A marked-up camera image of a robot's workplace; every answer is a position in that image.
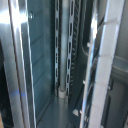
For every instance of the black dish rack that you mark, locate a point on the black dish rack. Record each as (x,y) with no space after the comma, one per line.
(65,50)

